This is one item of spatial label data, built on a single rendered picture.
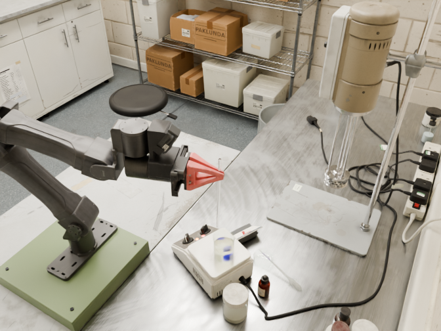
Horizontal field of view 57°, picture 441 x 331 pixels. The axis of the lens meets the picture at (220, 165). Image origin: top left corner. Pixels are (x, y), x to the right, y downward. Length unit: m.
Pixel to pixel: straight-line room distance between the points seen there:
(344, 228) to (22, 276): 0.87
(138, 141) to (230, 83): 2.44
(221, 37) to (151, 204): 2.00
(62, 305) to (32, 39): 2.64
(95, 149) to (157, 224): 0.42
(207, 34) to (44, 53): 1.28
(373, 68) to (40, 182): 0.77
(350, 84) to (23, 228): 0.98
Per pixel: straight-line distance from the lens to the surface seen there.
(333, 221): 1.25
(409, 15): 3.06
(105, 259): 1.10
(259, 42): 3.07
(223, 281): 1.00
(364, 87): 0.97
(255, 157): 1.46
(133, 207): 1.29
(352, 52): 0.95
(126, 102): 2.37
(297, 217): 1.23
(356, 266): 1.16
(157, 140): 0.79
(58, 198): 1.00
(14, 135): 0.92
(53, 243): 1.19
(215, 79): 3.27
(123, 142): 0.82
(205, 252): 1.02
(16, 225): 1.35
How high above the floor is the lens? 1.77
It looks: 38 degrees down
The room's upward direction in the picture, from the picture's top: straight up
